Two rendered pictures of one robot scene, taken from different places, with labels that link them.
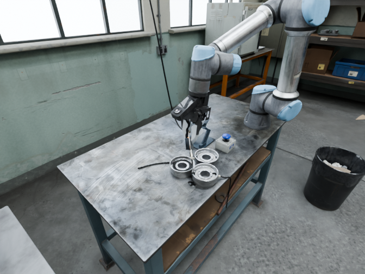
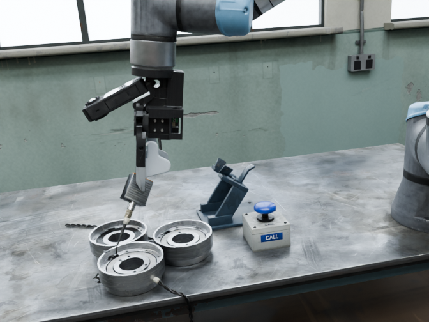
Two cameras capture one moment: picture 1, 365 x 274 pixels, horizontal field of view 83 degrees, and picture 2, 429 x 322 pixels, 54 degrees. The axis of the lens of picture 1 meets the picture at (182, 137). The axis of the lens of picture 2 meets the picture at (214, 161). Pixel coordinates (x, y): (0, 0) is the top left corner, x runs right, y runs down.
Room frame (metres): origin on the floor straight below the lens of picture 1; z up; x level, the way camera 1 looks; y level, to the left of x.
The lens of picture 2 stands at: (0.23, -0.57, 1.18)
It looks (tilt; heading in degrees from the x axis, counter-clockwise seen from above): 17 degrees down; 38
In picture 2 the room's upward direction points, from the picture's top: 4 degrees counter-clockwise
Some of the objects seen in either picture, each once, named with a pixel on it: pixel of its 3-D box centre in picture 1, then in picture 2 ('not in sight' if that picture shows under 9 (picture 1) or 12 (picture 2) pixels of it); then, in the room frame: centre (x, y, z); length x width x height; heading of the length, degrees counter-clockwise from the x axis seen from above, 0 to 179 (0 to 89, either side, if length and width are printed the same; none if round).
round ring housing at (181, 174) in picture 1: (182, 167); (119, 241); (0.67, 0.00, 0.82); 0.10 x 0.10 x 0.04
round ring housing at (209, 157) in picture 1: (206, 158); (183, 242); (0.72, -0.11, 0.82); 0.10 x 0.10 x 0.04
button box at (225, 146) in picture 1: (226, 143); (268, 228); (0.84, -0.21, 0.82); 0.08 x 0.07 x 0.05; 138
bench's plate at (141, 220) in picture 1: (195, 137); (237, 209); (0.94, -0.07, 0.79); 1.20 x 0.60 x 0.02; 138
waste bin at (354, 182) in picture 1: (330, 179); not in sight; (1.22, -1.19, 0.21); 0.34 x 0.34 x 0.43
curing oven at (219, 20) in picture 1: (236, 30); not in sight; (3.22, -0.74, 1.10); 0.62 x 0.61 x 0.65; 138
